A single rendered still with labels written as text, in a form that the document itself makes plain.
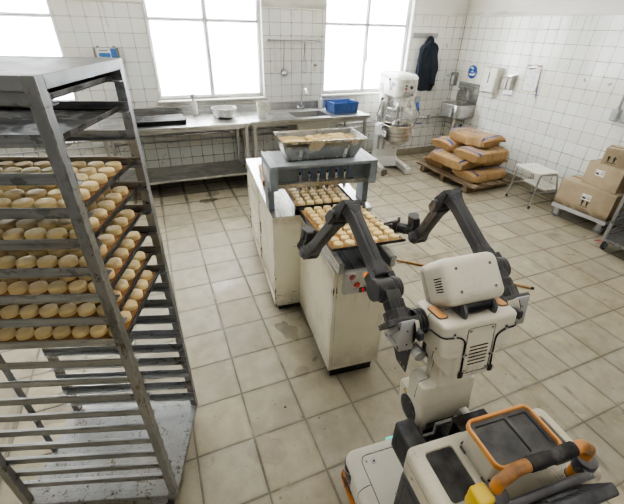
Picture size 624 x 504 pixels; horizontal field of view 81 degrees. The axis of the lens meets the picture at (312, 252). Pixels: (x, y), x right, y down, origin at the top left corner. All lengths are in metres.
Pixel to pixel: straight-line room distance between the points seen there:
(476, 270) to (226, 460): 1.59
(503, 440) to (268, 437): 1.31
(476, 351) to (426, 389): 0.25
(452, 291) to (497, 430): 0.43
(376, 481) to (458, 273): 1.03
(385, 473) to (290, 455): 0.56
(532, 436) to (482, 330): 0.33
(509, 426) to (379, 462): 0.73
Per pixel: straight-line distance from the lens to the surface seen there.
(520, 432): 1.35
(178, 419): 2.22
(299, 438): 2.24
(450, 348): 1.23
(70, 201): 1.06
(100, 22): 5.40
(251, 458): 2.20
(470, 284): 1.21
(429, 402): 1.49
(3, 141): 1.10
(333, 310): 2.06
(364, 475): 1.86
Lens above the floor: 1.92
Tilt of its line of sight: 32 degrees down
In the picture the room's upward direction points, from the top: 2 degrees clockwise
